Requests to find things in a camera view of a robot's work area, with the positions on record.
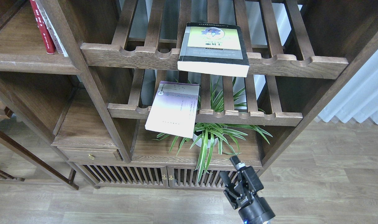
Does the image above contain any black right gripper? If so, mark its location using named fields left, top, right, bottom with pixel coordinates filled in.
left=220, top=156, right=275, bottom=224

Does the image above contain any red paperback book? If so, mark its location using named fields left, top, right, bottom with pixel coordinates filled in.
left=29, top=0, right=56, bottom=55

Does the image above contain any white plant pot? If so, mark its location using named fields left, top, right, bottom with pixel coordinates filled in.
left=192, top=131, right=227, bottom=148

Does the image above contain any green spider plant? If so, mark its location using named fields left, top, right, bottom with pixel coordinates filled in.
left=152, top=76, right=273, bottom=184

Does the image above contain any lavender white paperback book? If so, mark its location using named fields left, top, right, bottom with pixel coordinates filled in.
left=145, top=81, right=200, bottom=138

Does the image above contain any dark wooden bookshelf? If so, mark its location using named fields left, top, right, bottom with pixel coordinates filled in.
left=0, top=0, right=378, bottom=189

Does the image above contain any white pleated curtain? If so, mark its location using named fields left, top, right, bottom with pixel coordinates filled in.
left=318, top=50, right=378, bottom=124

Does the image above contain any upright white book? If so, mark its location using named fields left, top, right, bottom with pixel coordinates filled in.
left=43, top=0, right=69, bottom=57

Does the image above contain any upright brown-spined book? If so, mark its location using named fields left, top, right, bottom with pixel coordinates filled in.
left=35, top=0, right=64, bottom=54

